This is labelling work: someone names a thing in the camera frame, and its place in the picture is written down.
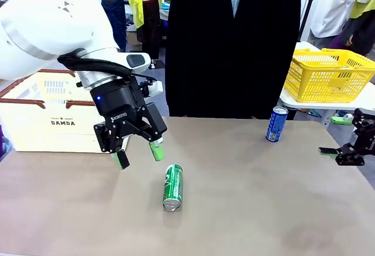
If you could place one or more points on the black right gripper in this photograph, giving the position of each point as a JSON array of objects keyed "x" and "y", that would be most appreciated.
[{"x": 367, "y": 141}]

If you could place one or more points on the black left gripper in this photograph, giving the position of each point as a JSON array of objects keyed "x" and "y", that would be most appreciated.
[{"x": 120, "y": 100}]

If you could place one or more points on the green drink can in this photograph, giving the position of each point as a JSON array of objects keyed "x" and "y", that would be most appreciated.
[{"x": 174, "y": 185}]

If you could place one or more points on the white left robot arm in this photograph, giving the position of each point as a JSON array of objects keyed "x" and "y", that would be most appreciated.
[{"x": 49, "y": 18}]

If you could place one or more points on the yellow plastic shopping basket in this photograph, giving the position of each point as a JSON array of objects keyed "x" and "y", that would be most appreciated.
[{"x": 322, "y": 92}]

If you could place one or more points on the white side table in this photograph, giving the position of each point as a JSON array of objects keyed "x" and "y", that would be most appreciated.
[{"x": 322, "y": 106}]

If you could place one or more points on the blue white drink can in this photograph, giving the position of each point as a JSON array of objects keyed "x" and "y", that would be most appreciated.
[{"x": 275, "y": 124}]

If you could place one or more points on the person in yellow vest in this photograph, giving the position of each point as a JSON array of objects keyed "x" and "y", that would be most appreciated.
[
  {"x": 136, "y": 1},
  {"x": 363, "y": 24}
]

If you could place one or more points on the person in navy trousers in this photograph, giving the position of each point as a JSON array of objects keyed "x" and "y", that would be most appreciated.
[{"x": 115, "y": 13}]

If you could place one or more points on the person in black jacket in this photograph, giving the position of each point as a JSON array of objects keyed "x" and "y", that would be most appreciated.
[{"x": 234, "y": 62}]

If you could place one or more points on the purple fabric item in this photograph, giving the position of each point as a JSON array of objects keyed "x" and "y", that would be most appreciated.
[{"x": 4, "y": 147}]

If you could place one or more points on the person in white shirt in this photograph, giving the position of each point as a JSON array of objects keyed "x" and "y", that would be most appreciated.
[{"x": 331, "y": 7}]

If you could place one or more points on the black stand pole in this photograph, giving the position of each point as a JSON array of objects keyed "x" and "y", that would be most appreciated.
[{"x": 308, "y": 4}]

